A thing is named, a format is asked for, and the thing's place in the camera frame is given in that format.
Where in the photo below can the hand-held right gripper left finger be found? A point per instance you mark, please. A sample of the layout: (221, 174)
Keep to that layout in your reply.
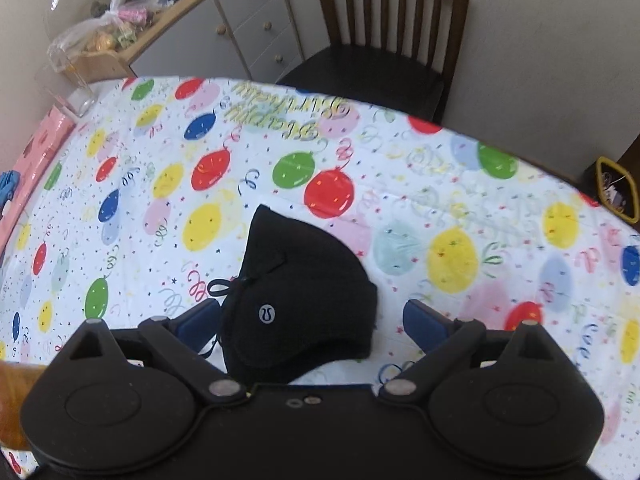
(197, 325)

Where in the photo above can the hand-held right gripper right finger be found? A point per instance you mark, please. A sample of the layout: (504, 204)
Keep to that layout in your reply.
(425, 325)

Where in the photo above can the black knit hat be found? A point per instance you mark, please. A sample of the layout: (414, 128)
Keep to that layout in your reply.
(310, 280)

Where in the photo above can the balloon print tablecloth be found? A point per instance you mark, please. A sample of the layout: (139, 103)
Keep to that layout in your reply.
(400, 200)

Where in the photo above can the orange brown object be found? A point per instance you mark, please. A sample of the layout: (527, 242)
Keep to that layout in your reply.
(15, 400)

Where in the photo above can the pink box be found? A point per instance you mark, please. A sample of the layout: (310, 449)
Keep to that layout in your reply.
(35, 160)

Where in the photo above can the blue plastic object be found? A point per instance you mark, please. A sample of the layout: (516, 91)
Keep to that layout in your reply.
(10, 186)

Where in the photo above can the yellow rimmed black object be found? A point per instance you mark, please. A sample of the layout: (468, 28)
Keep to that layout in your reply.
(617, 190)

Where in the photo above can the brown wooden chair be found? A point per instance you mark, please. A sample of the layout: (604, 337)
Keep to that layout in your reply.
(380, 60)

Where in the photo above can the clear glass pitcher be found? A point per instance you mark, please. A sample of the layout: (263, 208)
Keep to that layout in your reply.
(67, 85)

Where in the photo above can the grey wooden cabinet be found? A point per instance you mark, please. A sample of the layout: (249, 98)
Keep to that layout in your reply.
(250, 25)

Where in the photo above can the clear plastic bag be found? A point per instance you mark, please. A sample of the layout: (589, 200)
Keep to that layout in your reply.
(107, 30)

